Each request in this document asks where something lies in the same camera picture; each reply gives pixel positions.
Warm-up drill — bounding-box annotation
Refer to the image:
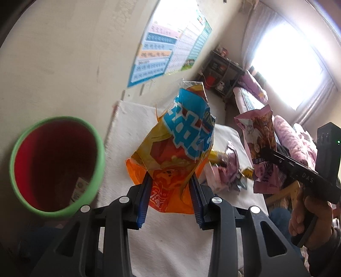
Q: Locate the bed with plaid sheet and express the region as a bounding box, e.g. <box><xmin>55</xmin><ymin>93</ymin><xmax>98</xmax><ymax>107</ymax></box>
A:
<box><xmin>233</xmin><ymin>71</ymin><xmax>319</xmax><ymax>173</ymax></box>

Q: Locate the pink quilt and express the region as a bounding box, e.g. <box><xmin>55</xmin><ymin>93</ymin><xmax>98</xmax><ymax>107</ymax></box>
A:
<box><xmin>273</xmin><ymin>114</ymin><xmax>319</xmax><ymax>173</ymax></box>

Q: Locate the red bin with green rim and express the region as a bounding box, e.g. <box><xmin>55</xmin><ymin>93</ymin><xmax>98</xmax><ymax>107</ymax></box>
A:
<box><xmin>9</xmin><ymin>116</ymin><xmax>105</xmax><ymax>220</ymax></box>

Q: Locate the pink paper wrapper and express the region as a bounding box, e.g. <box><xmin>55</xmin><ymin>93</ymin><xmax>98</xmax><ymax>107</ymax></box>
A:
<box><xmin>205</xmin><ymin>141</ymin><xmax>241</xmax><ymax>192</ymax></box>

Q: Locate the pink snack packet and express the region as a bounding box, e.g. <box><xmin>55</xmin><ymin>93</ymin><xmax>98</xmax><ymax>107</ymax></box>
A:
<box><xmin>234</xmin><ymin>104</ymin><xmax>281</xmax><ymax>194</ymax></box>

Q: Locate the green-bordered wall poster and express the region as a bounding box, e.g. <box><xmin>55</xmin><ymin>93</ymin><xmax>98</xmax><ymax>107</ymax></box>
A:
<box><xmin>165</xmin><ymin>17</ymin><xmax>213</xmax><ymax>75</ymax></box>

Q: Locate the orange chip bag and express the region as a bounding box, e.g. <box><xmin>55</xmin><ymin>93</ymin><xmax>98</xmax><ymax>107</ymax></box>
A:
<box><xmin>125</xmin><ymin>80</ymin><xmax>217</xmax><ymax>215</ymax></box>

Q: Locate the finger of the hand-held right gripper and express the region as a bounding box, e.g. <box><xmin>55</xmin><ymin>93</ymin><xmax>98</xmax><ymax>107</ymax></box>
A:
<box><xmin>260</xmin><ymin>148</ymin><xmax>297</xmax><ymax>176</ymax></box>

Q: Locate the bright window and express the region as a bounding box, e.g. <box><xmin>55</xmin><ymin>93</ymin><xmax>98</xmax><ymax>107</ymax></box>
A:
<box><xmin>250</xmin><ymin>21</ymin><xmax>334</xmax><ymax>111</ymax></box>

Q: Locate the person's right hand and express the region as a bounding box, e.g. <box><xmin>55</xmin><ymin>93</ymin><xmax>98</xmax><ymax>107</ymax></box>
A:
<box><xmin>288</xmin><ymin>186</ymin><xmax>337</xmax><ymax>250</ymax></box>

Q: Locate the light curtain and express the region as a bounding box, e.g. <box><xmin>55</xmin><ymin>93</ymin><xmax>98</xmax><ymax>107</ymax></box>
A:
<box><xmin>241</xmin><ymin>0</ymin><xmax>283</xmax><ymax>70</ymax></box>

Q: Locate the person's left leg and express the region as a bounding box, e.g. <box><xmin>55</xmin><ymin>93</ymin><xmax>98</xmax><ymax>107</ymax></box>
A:
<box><xmin>16</xmin><ymin>226</ymin><xmax>66</xmax><ymax>269</ymax></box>

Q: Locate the blue-bordered wall poster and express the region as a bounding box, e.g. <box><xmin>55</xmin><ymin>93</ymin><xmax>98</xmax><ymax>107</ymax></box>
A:
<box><xmin>126</xmin><ymin>0</ymin><xmax>200</xmax><ymax>88</ymax></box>

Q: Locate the white table cloth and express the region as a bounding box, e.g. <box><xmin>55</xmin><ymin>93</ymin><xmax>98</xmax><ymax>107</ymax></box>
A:
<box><xmin>98</xmin><ymin>100</ymin><xmax>269</xmax><ymax>277</ymax></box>

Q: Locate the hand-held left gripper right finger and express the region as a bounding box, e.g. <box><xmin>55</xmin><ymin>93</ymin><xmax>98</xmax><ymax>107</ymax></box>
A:
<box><xmin>188</xmin><ymin>173</ymin><xmax>311</xmax><ymax>277</ymax></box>

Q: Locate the white wall socket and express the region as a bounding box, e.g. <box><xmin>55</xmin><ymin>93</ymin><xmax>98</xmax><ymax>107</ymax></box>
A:
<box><xmin>139</xmin><ymin>81</ymin><xmax>158</xmax><ymax>96</ymax></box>

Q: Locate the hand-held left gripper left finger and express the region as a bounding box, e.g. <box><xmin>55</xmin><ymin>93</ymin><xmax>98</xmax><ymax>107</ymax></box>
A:
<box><xmin>29</xmin><ymin>172</ymin><xmax>154</xmax><ymax>277</ymax></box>

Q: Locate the wooden chair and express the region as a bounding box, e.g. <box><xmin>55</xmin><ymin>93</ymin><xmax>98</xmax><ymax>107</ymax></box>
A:
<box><xmin>266</xmin><ymin>180</ymin><xmax>302</xmax><ymax>211</ymax></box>

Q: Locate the person's right forearm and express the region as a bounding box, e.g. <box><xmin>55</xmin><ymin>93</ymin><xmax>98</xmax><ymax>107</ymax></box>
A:
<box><xmin>301</xmin><ymin>226</ymin><xmax>341</xmax><ymax>277</ymax></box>

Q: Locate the dark shelf cabinet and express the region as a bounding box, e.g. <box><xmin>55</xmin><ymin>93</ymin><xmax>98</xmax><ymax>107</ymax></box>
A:
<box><xmin>200</xmin><ymin>49</ymin><xmax>246</xmax><ymax>101</ymax></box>

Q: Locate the pink pillow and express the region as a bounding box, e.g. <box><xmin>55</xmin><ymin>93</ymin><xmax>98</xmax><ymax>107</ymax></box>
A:
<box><xmin>241</xmin><ymin>70</ymin><xmax>268</xmax><ymax>103</ymax></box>

